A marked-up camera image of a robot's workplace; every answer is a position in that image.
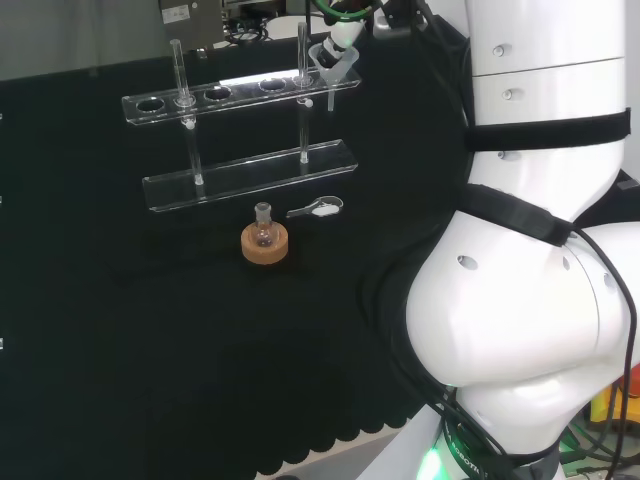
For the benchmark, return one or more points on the grey metal box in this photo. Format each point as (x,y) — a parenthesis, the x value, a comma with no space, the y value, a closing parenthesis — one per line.
(192,25)

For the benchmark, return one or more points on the glass weighing funnel with powder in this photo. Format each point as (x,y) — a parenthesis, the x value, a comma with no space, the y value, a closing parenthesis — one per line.
(325,210)

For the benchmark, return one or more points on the translucent plastic funnel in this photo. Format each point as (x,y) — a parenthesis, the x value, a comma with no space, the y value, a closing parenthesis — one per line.
(346,71)

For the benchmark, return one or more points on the yellow stop button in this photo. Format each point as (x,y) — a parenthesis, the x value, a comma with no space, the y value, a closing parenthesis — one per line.
(607,407)

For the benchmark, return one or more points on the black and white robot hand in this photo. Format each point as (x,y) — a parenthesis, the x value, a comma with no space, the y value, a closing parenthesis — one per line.
(342,37)

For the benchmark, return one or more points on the clear acrylic funnel stand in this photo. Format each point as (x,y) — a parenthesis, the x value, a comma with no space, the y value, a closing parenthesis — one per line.
(250,175)

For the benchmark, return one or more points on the small round-bottom glass flask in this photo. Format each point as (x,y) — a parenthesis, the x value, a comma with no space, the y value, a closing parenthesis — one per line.
(263,235)

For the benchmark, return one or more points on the black bench cloth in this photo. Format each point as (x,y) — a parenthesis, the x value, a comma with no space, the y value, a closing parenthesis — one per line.
(100,300)

